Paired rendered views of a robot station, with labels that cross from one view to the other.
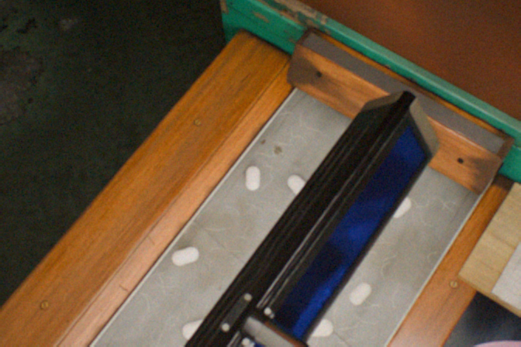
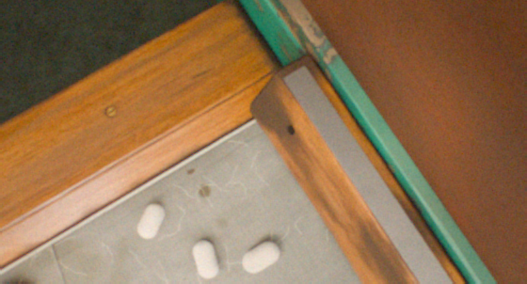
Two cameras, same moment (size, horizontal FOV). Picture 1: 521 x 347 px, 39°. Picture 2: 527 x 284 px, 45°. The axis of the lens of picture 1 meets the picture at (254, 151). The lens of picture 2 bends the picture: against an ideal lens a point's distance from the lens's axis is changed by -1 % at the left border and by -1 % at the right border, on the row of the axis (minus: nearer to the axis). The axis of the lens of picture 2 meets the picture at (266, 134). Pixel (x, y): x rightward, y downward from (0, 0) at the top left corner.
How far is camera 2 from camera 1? 0.48 m
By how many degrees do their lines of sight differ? 11
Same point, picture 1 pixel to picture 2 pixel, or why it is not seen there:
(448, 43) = (491, 209)
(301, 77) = (268, 119)
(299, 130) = (246, 175)
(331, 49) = (321, 106)
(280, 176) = (190, 231)
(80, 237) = not seen: outside the picture
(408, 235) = not seen: outside the picture
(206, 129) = (118, 127)
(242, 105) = (180, 112)
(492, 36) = not seen: outside the picture
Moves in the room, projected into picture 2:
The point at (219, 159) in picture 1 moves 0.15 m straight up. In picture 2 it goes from (118, 176) to (82, 135)
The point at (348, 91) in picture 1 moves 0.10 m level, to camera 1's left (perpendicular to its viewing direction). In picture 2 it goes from (321, 174) to (204, 142)
